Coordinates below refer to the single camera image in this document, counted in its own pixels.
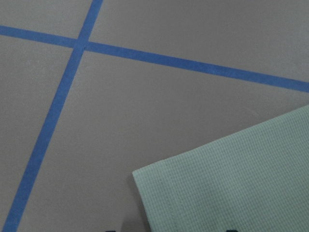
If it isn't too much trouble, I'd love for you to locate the olive green long-sleeve shirt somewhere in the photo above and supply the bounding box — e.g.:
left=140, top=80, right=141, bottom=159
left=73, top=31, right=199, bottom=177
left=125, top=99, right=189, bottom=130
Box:
left=133, top=106, right=309, bottom=232

